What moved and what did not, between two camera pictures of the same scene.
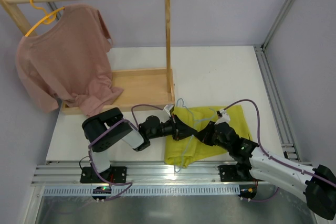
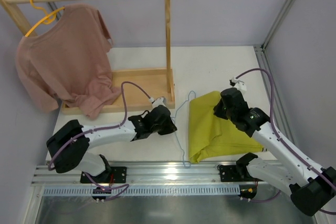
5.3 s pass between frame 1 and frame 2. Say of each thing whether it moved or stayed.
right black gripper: moved
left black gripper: moved
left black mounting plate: stayed
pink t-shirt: stayed
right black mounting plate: stayed
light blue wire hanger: moved
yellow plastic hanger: stayed
